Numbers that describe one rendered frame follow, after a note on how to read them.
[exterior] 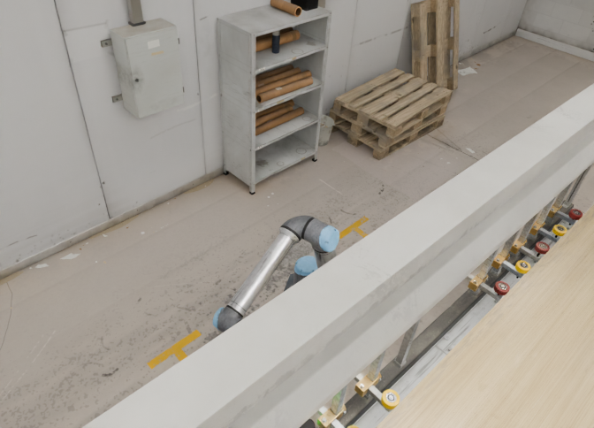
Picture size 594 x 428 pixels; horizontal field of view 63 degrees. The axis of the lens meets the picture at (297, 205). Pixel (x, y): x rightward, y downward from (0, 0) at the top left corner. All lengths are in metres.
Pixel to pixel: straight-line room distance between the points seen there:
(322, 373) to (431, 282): 0.24
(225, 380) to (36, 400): 3.08
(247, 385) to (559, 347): 2.42
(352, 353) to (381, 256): 0.13
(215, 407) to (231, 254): 3.57
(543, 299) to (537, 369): 0.48
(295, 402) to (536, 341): 2.27
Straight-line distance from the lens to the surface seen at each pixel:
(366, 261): 0.65
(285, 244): 2.25
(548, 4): 9.43
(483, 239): 0.88
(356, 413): 2.52
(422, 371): 2.81
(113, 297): 3.91
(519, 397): 2.57
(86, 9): 3.63
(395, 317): 0.72
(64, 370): 3.63
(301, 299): 0.59
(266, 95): 4.26
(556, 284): 3.15
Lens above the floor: 2.92
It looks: 40 degrees down
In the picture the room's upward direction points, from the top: 5 degrees clockwise
